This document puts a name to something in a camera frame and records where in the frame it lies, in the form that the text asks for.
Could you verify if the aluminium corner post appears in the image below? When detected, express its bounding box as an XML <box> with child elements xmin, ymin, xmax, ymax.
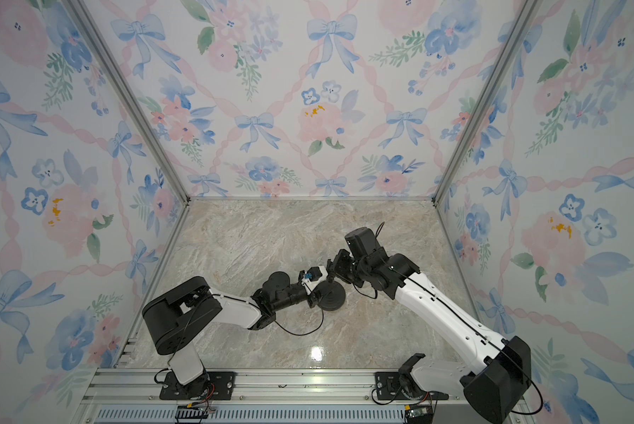
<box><xmin>62</xmin><ymin>0</ymin><xmax>191</xmax><ymax>205</ymax></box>
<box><xmin>433</xmin><ymin>0</ymin><xmax>540</xmax><ymax>208</ymax></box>

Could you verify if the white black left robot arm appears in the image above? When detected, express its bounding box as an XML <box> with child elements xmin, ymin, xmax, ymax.
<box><xmin>142</xmin><ymin>266</ymin><xmax>328</xmax><ymax>400</ymax></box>

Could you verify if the aluminium mounting rail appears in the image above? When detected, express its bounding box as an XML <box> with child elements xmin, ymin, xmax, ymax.
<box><xmin>70</xmin><ymin>367</ymin><xmax>535</xmax><ymax>424</ymax></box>

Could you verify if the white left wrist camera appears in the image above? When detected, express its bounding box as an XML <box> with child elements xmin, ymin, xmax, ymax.
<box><xmin>299</xmin><ymin>266</ymin><xmax>328</xmax><ymax>294</ymax></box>

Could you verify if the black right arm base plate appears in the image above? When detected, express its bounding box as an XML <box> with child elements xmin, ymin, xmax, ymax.
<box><xmin>371</xmin><ymin>353</ymin><xmax>450</xmax><ymax>406</ymax></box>

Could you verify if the aluminium left corner post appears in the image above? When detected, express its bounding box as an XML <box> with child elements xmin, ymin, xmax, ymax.
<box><xmin>62</xmin><ymin>0</ymin><xmax>191</xmax><ymax>205</ymax></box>

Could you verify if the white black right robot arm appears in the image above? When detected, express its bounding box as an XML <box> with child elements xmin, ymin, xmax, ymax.
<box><xmin>325</xmin><ymin>227</ymin><xmax>538</xmax><ymax>423</ymax></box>

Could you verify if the aluminium right corner post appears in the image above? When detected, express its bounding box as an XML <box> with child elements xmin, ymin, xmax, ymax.
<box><xmin>433</xmin><ymin>0</ymin><xmax>540</xmax><ymax>208</ymax></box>

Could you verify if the black round microphone stand base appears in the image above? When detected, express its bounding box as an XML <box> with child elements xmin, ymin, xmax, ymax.
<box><xmin>313</xmin><ymin>281</ymin><xmax>346</xmax><ymax>312</ymax></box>

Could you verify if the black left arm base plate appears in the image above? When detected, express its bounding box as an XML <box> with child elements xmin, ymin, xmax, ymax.
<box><xmin>158</xmin><ymin>371</ymin><xmax>237</xmax><ymax>401</ymax></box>

